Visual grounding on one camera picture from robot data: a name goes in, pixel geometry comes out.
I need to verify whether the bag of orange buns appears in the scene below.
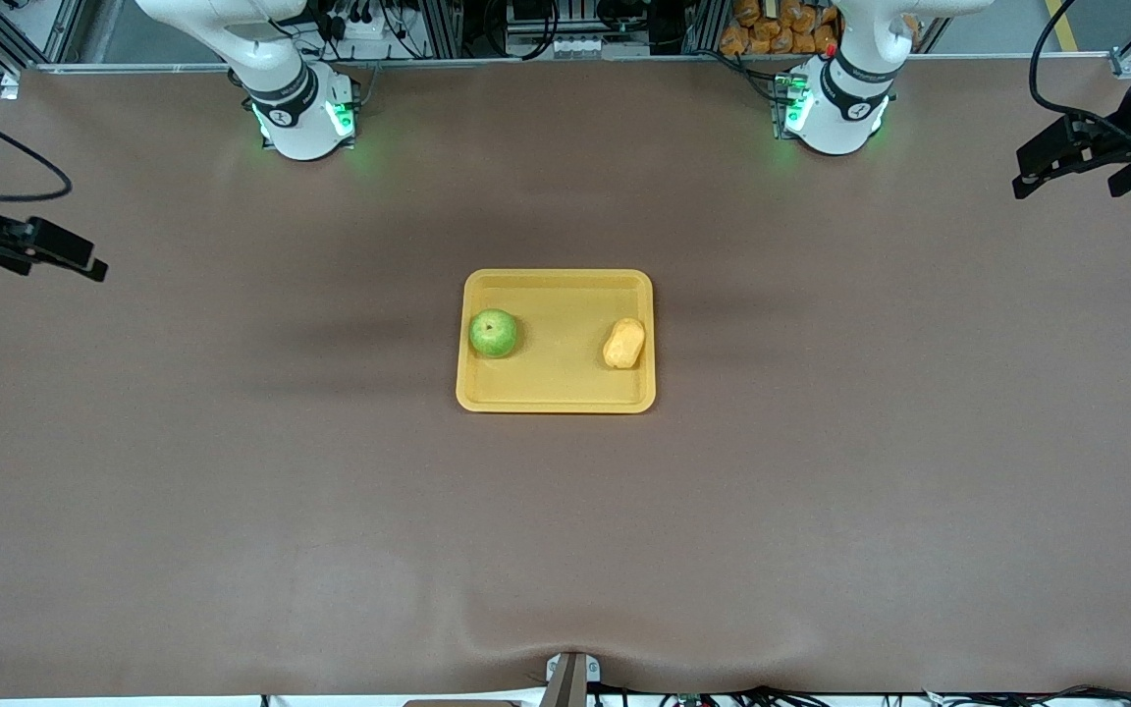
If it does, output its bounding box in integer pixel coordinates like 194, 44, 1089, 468
720, 0, 841, 56

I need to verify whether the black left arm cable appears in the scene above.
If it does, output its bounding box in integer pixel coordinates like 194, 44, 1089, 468
1027, 0, 1131, 134

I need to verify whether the green apple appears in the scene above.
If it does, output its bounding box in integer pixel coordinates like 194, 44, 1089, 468
468, 308, 519, 359

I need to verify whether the yellow plastic tray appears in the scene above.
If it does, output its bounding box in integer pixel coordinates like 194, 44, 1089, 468
456, 268, 657, 414

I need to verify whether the slanted aluminium frame strut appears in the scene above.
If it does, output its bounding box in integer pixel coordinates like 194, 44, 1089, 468
35, 0, 100, 68

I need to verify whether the white power strip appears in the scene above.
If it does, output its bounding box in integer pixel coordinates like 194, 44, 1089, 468
325, 5, 400, 42

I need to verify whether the aluminium table rear rail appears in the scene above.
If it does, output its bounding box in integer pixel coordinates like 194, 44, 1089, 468
21, 51, 1116, 75

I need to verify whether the yellow potato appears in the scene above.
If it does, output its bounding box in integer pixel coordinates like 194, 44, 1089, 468
602, 317, 647, 370

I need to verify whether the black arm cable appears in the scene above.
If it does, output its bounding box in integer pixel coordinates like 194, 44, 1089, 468
0, 90, 74, 204
1027, 0, 1131, 134

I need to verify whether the aluminium profile post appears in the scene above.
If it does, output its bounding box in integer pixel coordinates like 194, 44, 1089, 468
683, 0, 724, 55
415, 0, 463, 58

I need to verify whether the brown table mat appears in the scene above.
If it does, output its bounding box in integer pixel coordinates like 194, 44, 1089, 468
0, 54, 1131, 700

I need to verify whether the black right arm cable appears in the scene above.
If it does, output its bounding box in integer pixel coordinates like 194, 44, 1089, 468
0, 90, 74, 204

